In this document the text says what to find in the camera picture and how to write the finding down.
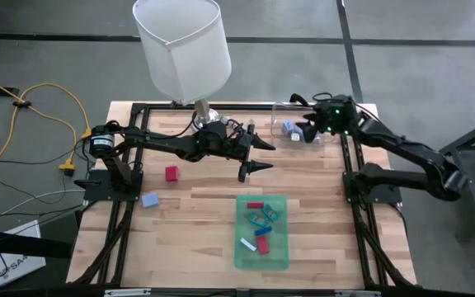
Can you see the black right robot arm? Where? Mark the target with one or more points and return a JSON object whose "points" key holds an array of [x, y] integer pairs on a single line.
{"points": [[402, 146]]}

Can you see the red mini stapler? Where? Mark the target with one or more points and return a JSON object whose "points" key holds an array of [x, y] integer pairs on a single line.
{"points": [[255, 205]]}

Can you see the red rectangular box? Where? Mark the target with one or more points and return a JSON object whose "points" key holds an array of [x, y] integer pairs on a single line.
{"points": [[263, 245]]}

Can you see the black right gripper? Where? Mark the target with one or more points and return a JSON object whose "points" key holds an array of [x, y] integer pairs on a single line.
{"points": [[324, 121]]}

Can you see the black aluminium table frame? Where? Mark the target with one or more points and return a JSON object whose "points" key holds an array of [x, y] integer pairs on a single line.
{"points": [[245, 107]]}

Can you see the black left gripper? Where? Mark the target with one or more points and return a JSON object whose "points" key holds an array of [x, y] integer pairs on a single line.
{"points": [[237, 146]]}

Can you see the white printed box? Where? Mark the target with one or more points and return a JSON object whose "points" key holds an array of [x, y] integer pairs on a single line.
{"points": [[27, 270]]}

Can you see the black metal stand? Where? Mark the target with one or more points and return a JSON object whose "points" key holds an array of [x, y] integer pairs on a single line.
{"points": [[470, 206]]}

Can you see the white mini stapler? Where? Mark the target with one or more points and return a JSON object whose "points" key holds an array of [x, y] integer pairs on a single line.
{"points": [[248, 244]]}

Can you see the dark blue mini stapler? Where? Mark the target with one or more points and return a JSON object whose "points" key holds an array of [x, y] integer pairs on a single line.
{"points": [[263, 231]]}

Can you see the green cube wall charger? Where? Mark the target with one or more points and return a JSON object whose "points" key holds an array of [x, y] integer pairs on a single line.
{"points": [[296, 137]]}

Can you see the light blue power adapter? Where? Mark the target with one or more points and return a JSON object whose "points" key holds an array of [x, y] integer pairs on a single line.
{"points": [[288, 127], [150, 200]]}

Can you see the clear plastic container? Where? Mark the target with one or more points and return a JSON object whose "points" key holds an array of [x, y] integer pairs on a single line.
{"points": [[278, 111]]}

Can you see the yellow power plug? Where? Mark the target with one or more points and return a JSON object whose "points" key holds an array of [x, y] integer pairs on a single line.
{"points": [[67, 166], [86, 133]]}

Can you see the green translucent plastic tray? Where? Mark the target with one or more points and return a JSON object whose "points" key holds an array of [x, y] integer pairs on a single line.
{"points": [[278, 257]]}

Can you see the teal mini stapler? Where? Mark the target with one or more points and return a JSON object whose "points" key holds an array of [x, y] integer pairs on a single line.
{"points": [[258, 220], [270, 213]]}

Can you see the white shade silver table lamp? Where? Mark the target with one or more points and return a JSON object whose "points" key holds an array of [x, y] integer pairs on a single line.
{"points": [[184, 53]]}

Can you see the black beam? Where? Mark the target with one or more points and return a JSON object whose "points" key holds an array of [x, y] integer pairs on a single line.
{"points": [[23, 244]]}

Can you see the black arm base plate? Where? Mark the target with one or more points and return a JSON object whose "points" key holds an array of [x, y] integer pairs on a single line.
{"points": [[97, 191], [390, 196]]}

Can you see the silver metal bracket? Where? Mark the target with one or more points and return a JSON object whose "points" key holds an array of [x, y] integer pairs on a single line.
{"points": [[357, 293], [122, 293]]}

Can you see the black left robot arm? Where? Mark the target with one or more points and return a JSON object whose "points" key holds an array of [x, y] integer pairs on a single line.
{"points": [[159, 142]]}

